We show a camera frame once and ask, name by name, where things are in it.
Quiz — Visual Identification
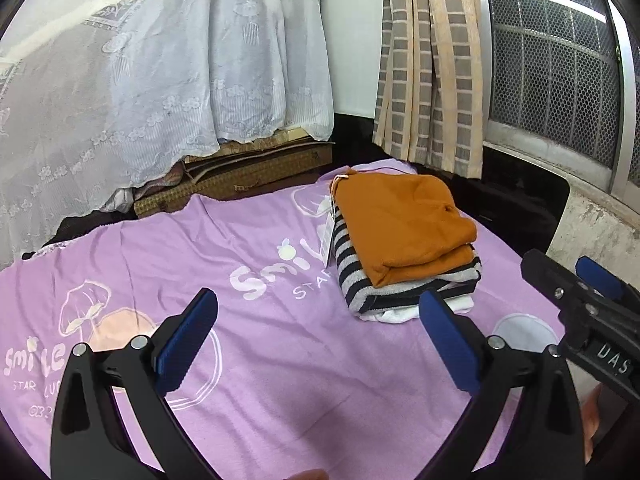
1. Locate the grey beige checked curtain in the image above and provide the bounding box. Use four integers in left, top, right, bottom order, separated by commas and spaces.
372, 0, 493, 181

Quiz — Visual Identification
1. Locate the white folded garment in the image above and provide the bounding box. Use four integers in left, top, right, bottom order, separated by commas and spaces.
357, 294, 475, 325

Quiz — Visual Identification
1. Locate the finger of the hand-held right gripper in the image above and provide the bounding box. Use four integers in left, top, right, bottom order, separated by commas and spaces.
520, 249, 608, 328
575, 256, 626, 303

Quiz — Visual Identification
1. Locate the window with metal mesh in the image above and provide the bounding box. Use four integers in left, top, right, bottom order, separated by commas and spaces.
480, 0, 640, 196

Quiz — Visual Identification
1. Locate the black panel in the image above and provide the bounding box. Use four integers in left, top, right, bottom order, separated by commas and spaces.
440, 142, 571, 261

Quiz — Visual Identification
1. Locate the pale bundled cloth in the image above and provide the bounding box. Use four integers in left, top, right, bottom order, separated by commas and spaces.
100, 162, 188, 213

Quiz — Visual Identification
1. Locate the black grey striped folded garment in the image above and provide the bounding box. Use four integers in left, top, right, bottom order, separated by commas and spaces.
327, 205, 483, 317

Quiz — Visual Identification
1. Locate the purple printed bedsheet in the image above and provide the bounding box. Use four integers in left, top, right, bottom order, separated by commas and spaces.
0, 157, 576, 480

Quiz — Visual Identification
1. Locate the white lace cloth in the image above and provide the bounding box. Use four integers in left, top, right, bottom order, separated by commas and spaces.
0, 0, 335, 271

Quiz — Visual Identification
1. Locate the woven straw mat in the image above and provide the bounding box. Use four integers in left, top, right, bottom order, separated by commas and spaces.
132, 127, 336, 221

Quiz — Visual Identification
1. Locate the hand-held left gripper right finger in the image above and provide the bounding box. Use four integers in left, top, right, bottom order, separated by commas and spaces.
419, 289, 586, 480

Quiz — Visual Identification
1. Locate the person's right hand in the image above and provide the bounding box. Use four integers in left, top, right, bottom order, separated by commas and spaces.
582, 387, 604, 466

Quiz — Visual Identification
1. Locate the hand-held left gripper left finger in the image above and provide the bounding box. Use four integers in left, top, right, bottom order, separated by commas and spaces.
50, 287, 219, 480

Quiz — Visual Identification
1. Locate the orange knit sweater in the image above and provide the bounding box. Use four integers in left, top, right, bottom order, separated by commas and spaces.
328, 169, 478, 288

